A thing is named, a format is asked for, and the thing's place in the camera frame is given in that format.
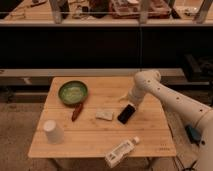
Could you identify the black eraser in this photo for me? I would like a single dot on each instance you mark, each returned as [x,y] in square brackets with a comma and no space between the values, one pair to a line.
[126,113]

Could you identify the white upside-down cup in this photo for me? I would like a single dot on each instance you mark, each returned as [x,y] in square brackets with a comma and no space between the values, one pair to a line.
[53,132]

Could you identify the red chili pepper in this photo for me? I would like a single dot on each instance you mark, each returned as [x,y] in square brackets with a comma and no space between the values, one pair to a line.
[77,111]

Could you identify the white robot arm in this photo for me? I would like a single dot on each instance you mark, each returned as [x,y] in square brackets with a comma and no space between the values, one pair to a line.
[198,114]

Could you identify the blue foot pedal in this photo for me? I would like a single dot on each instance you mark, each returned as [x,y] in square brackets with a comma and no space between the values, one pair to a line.
[193,135]

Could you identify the green bowl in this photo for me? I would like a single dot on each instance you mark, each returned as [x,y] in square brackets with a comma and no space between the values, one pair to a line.
[73,92]

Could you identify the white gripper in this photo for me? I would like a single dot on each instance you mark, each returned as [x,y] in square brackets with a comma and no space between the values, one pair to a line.
[135,96]

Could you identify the wooden shelf with clutter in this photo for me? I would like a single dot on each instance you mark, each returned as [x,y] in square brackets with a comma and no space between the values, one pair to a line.
[114,13]

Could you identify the white plastic bottle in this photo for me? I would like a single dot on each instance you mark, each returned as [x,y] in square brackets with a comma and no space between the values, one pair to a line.
[121,151]

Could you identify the white sponge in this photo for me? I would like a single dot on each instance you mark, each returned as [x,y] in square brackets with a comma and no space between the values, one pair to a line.
[104,114]

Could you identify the wooden table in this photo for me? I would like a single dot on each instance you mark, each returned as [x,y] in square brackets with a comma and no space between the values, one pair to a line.
[89,137]

